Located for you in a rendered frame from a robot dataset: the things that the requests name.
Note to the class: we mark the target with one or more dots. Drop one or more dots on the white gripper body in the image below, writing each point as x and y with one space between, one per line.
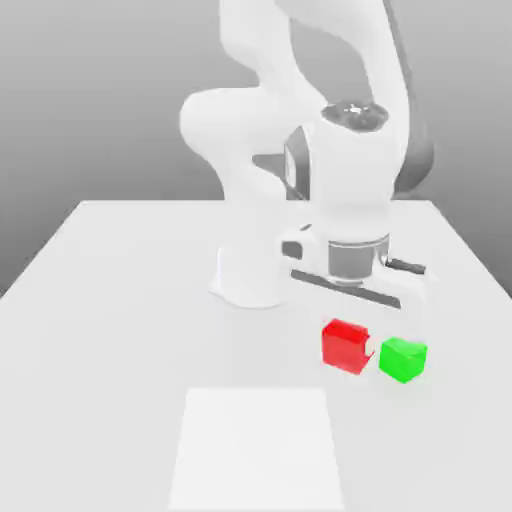
384 290

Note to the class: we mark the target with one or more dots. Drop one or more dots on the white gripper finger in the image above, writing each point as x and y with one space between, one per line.
369 346

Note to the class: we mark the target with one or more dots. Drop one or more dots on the small red cube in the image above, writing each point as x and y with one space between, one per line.
344 348

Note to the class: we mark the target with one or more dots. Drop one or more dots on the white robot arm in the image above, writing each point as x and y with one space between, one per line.
348 176

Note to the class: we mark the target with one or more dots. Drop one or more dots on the small green cube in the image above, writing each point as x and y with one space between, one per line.
402 360

